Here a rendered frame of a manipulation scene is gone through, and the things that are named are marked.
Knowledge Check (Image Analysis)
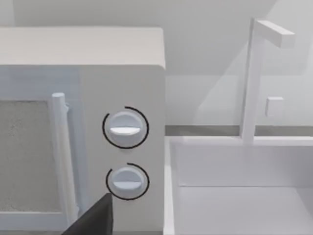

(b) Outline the microwave oven door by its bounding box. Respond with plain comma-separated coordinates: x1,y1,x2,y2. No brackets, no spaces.
0,65,85,228

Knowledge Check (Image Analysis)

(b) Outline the small white microwave knob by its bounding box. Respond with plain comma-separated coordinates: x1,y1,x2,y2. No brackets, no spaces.
105,162,150,201

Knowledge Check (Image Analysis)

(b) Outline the white sink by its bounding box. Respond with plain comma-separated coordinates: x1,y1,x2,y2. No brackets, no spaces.
163,135,313,235

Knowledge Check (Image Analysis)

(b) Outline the tall white tap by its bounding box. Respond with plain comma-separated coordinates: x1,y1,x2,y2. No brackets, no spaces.
241,17,296,145

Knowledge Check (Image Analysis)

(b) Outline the pale microwave oven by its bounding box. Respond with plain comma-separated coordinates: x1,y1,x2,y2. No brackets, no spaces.
0,26,167,235

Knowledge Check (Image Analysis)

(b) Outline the large white microwave knob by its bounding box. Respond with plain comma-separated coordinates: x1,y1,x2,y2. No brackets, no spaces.
102,106,150,149

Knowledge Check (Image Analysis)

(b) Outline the white microwave door handle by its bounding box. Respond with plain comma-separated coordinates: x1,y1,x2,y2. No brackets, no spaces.
51,92,79,228

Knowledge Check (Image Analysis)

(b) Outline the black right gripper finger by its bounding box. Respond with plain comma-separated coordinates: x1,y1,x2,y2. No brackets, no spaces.
60,192,115,235

